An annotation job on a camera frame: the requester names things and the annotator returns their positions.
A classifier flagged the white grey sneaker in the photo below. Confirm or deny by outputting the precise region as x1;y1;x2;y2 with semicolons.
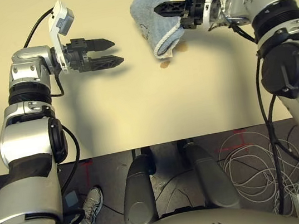
79;185;108;224

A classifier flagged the tangled white cable bundle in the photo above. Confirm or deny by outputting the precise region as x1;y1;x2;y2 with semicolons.
214;123;299;224

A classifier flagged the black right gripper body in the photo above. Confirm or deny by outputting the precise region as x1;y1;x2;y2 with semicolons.
177;0;212;31

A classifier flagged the black left elbow cable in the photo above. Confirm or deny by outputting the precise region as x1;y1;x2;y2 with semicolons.
51;123;86;196

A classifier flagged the pale blue square piece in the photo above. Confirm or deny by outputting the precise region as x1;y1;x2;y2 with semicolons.
64;190;81;207

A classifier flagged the black camera cable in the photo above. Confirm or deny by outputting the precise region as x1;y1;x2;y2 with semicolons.
215;0;258;48
18;8;60;49

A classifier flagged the black right camera cable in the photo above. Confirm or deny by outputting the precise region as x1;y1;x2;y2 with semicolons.
215;0;258;48

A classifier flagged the grey robot right leg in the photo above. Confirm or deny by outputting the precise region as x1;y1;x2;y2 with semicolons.
180;133;241;216

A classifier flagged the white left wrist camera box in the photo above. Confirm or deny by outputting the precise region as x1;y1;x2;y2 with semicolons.
44;0;84;76

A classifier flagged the grey robot left leg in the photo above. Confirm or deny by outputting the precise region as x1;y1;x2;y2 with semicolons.
115;152;164;224

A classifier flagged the grey robot leg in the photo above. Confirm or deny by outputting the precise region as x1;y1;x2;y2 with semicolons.
180;133;241;216
115;152;164;224

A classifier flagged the blue terry rag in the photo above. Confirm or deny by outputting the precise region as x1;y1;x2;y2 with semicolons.
128;0;189;63

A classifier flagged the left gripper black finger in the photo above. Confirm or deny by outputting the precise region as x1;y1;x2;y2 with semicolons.
86;35;117;54
86;52;127;72

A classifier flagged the black left camera cable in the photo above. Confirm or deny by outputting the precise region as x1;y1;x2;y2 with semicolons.
18;8;60;49

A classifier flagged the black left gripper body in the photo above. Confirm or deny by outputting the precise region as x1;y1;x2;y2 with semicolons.
61;36;98;76

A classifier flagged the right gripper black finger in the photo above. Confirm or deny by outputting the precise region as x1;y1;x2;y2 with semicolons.
153;0;188;21

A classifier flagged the black elbow cable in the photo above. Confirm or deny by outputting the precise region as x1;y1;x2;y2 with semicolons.
51;123;86;196
250;44;299;215

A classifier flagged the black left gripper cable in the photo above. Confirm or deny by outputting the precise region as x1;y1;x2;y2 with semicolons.
47;73;65;99

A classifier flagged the black right elbow cable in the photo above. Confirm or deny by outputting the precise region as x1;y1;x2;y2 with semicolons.
250;44;299;215

